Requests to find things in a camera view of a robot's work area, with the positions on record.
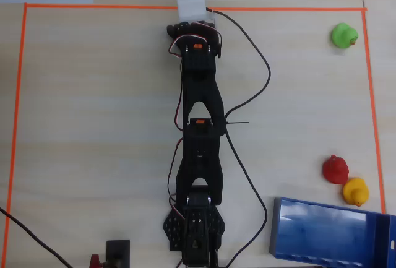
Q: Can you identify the wrist servo wire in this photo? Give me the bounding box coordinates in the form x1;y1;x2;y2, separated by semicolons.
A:
168;36;187;62

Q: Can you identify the yellow rubber duck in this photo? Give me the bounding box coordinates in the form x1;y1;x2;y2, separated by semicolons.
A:
342;177;370;208

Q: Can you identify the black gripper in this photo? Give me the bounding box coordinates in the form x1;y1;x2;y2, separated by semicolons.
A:
166;20;222;59

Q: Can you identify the black camera cable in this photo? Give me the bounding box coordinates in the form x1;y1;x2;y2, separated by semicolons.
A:
205;7;272;268

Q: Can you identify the thick black cable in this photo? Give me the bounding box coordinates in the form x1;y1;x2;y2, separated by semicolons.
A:
0;207;74;268

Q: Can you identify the green rubber duck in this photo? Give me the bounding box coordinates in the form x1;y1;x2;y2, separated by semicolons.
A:
330;22;359;50

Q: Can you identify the orange tape strip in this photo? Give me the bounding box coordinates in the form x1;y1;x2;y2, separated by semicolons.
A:
24;2;368;12
361;9;387;215
1;3;29;268

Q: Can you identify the blue plastic box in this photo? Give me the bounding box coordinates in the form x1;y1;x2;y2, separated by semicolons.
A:
269;197;396;268

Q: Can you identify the base servo wire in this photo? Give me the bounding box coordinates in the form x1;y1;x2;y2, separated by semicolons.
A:
167;137;187;221

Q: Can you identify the red rubber duck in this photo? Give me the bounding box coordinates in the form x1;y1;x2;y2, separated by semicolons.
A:
322;154;350;185

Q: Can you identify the black table clamp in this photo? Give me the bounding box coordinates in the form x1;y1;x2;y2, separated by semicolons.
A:
105;239;131;268

